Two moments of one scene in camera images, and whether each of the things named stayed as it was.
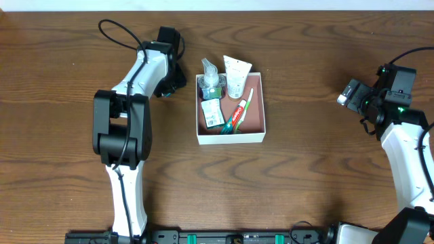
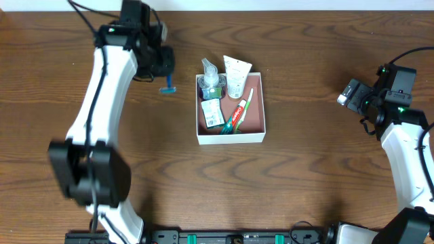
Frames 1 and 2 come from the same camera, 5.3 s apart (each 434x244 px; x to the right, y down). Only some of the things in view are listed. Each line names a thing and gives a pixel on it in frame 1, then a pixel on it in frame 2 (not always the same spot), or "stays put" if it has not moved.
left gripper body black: [177, 81] -> [163, 68]
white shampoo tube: [237, 72] stays put
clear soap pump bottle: [211, 79] stays put
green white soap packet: [213, 112] stays put
